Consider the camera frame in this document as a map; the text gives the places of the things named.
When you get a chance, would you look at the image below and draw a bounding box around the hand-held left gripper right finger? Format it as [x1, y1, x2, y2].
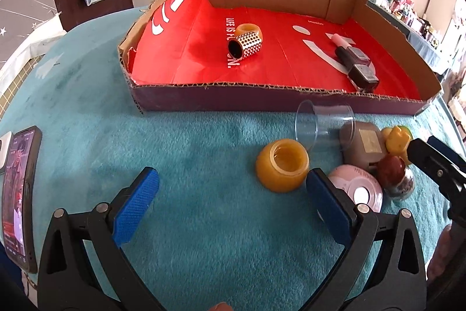
[306, 168, 428, 311]

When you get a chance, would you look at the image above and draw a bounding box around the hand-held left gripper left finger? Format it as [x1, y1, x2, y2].
[37, 166, 168, 311]

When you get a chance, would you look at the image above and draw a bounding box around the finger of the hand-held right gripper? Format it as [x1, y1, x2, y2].
[427, 135, 466, 171]
[407, 138, 466, 202]

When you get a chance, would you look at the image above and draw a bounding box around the glitter bottle dark red cap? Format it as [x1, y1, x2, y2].
[376, 154, 416, 202]

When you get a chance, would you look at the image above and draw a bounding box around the pink round device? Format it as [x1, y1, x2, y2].
[320, 164, 384, 219]

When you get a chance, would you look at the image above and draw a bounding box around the green and yellow toy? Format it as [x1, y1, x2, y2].
[380, 126, 414, 155]

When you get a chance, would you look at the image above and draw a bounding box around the taupe square case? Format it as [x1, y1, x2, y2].
[339, 121, 388, 171]

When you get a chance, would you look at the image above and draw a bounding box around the amber yellow jar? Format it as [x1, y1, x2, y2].
[255, 138, 310, 193]
[235, 23, 264, 42]

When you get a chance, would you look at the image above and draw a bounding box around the clear plastic cup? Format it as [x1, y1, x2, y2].
[296, 100, 355, 151]

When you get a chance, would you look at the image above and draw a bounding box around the black-capped nail polish bottle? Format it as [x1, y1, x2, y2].
[335, 46, 380, 93]

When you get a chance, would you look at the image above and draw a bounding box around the pink-capped nail polish bottle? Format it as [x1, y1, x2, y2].
[325, 33, 371, 66]

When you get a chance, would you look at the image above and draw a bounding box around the cardboard box with red lining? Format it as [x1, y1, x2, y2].
[117, 0, 443, 117]

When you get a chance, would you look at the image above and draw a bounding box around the studded metal cylinder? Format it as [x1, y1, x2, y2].
[227, 32, 263, 58]

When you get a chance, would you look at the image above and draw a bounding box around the person's right hand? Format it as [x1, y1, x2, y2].
[426, 224, 456, 282]

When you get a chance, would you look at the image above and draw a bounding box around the smartphone in dark case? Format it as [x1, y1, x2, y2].
[1, 126, 43, 274]

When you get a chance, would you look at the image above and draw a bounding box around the white charger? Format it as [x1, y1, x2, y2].
[0, 132, 13, 173]

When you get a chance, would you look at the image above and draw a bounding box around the row of small bottles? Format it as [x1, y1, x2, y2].
[368, 0, 466, 53]

